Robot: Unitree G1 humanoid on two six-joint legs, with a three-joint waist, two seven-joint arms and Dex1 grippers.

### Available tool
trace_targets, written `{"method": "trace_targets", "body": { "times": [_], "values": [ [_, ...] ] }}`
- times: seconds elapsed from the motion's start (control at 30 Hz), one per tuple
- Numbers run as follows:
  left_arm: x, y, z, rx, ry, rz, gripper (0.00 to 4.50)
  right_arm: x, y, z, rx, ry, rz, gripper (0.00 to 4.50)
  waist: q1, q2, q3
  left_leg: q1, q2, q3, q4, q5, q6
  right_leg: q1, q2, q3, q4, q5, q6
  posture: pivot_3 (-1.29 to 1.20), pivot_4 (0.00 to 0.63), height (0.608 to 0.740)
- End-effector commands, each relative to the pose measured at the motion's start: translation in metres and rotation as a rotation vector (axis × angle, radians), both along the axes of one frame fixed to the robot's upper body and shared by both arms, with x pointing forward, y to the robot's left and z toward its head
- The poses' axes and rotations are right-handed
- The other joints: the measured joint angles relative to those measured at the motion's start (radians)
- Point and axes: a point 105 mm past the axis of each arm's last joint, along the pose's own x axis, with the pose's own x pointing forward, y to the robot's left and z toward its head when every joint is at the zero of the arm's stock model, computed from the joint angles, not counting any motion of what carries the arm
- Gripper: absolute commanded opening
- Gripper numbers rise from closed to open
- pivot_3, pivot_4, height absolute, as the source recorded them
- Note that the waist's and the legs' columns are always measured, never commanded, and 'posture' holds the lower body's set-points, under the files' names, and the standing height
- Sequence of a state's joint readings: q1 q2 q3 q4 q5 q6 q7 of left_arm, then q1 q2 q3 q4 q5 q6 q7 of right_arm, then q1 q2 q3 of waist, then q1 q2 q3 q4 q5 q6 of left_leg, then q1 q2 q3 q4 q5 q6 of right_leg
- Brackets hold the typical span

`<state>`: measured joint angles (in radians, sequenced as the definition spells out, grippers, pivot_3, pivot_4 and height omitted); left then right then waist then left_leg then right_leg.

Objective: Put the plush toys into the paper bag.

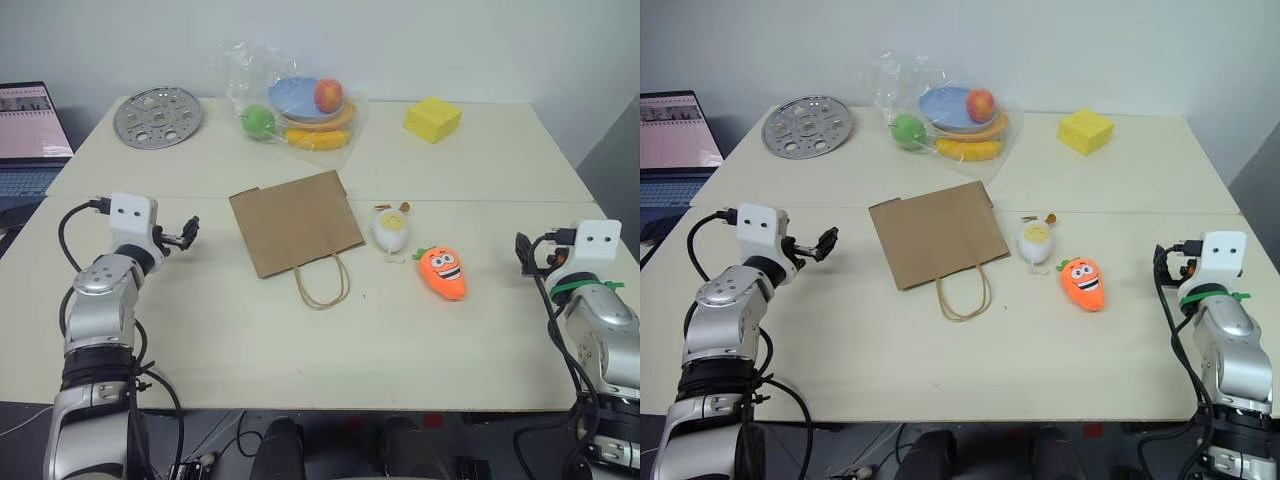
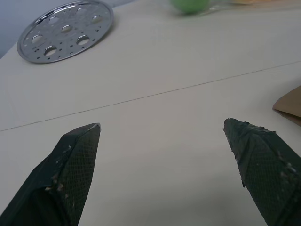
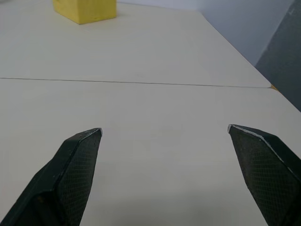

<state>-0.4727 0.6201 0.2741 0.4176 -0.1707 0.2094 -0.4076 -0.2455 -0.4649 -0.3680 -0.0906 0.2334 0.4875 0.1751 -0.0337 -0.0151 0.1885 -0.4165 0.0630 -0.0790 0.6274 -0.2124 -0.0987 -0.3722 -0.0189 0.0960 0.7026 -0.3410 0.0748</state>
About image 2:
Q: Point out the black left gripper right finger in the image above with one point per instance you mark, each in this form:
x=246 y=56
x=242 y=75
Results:
x=265 y=169

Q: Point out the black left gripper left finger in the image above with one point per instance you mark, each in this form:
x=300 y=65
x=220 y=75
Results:
x=58 y=179

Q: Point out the perforated round metal steamer plate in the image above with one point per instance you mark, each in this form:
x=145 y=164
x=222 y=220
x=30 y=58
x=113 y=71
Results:
x=70 y=42

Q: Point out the green toy apple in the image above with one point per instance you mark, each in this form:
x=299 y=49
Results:
x=189 y=5

